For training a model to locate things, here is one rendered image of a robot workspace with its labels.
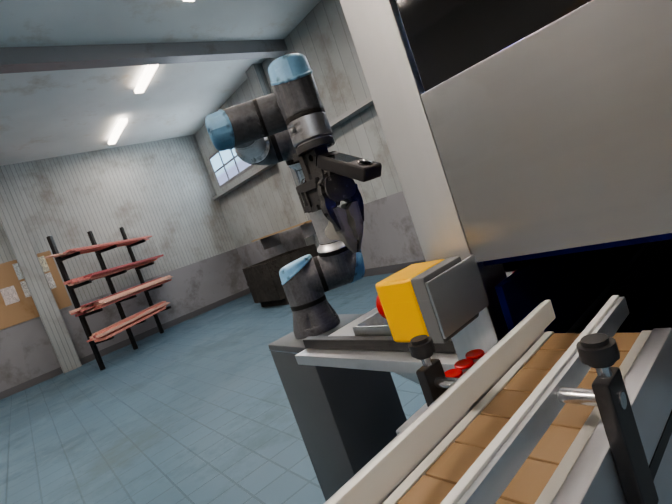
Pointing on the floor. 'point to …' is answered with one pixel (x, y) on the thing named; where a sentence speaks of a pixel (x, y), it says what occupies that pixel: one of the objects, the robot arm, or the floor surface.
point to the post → (418, 154)
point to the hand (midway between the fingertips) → (357, 245)
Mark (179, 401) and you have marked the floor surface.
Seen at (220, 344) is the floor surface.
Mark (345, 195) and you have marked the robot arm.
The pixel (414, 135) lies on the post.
